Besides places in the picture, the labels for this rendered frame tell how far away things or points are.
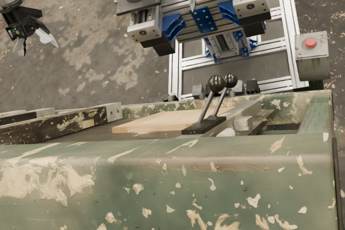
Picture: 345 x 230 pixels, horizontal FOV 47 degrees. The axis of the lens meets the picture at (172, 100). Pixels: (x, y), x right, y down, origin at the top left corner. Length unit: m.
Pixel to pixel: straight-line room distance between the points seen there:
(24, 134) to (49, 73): 2.31
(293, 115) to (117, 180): 1.21
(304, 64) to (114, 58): 1.93
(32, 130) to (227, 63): 1.53
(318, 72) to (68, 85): 2.20
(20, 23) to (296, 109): 1.01
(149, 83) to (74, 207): 2.55
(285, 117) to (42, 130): 0.86
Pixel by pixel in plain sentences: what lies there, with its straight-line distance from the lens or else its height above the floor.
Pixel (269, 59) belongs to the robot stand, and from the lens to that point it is 2.46.
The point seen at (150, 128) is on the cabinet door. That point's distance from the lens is 1.22.
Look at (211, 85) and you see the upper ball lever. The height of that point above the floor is 1.55.
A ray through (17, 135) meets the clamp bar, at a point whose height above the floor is 1.42.
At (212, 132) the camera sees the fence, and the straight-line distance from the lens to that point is 0.88.
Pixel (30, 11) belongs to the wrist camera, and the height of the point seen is 1.44.
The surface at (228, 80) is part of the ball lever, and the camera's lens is 0.94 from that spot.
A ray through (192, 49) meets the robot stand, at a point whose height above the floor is 0.21.
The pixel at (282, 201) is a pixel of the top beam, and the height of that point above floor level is 1.91.
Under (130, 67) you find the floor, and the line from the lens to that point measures 3.08.
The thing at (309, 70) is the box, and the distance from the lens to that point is 1.63.
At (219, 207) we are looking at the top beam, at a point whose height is 1.91.
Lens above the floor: 2.22
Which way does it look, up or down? 54 degrees down
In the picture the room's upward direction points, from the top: 38 degrees counter-clockwise
